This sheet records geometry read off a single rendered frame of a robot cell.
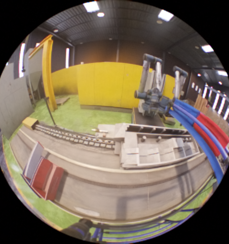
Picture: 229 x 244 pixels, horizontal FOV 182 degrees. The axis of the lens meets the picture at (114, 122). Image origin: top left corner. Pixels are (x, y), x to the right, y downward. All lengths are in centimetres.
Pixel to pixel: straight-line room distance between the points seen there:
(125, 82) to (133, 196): 261
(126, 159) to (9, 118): 559
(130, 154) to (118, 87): 226
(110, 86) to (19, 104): 530
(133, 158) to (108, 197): 37
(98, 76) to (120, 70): 75
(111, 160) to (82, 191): 39
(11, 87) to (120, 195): 585
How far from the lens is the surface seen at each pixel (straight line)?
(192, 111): 63
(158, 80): 143
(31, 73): 753
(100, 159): 69
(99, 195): 64
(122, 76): 250
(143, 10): 957
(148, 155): 60
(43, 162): 77
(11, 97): 551
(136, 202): 69
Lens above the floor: 139
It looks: 37 degrees down
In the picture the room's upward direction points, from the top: 5 degrees clockwise
